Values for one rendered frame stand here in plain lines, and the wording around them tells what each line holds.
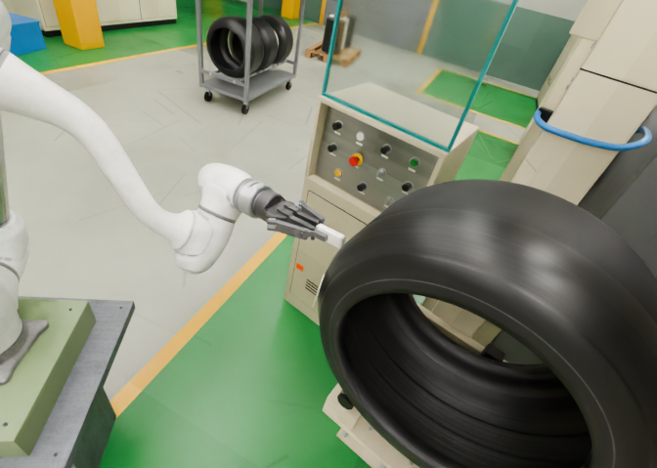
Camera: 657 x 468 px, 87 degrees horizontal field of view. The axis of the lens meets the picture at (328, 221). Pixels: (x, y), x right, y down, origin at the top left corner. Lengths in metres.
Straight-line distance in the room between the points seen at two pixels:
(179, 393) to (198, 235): 1.16
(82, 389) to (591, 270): 1.23
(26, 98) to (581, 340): 0.90
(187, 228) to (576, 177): 0.84
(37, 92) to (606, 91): 0.98
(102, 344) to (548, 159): 1.31
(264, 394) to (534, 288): 1.57
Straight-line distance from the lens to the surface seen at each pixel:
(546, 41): 9.54
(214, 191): 0.91
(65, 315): 1.32
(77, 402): 1.28
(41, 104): 0.81
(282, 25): 4.92
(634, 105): 0.80
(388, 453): 1.04
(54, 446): 1.24
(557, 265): 0.53
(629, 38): 0.79
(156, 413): 1.92
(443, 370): 1.06
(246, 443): 1.84
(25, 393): 1.21
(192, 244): 0.90
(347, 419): 0.99
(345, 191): 1.56
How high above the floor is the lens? 1.75
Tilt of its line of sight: 38 degrees down
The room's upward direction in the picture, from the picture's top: 14 degrees clockwise
